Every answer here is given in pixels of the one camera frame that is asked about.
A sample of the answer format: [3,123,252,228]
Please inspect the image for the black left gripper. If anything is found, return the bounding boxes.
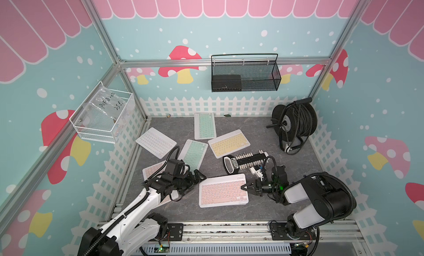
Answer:
[172,169,206,196]

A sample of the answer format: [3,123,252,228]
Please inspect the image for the pink key keyboard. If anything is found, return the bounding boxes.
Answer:
[142,161,171,207]
[199,174,249,208]

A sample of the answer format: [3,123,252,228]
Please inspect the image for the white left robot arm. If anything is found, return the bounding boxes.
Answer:
[77,159,206,256]

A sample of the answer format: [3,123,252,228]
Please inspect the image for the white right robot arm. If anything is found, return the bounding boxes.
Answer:
[240,166,357,256]

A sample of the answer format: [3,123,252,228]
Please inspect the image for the near green key keyboard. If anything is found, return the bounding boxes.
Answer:
[178,140,208,172]

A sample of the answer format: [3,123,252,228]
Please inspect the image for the green key keyboard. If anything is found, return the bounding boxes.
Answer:
[178,140,208,172]
[194,113,216,140]

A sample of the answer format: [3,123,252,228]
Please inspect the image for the yellow key white keyboard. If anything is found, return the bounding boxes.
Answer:
[208,130,251,158]

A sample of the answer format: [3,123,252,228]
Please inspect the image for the far green key keyboard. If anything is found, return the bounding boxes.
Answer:
[194,113,216,140]

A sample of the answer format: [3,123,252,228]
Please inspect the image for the black box in basket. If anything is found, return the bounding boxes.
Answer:
[211,75,242,92]

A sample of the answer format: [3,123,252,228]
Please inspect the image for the plastic bag in basket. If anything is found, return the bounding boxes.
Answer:
[85,86,127,123]

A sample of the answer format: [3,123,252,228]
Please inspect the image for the black cable reel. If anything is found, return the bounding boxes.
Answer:
[266,97,318,156]

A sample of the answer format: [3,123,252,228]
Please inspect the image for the clear wire wall basket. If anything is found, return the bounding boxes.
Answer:
[70,82,135,143]

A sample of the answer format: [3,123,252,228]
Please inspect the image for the black wire mesh basket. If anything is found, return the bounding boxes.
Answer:
[210,54,282,92]

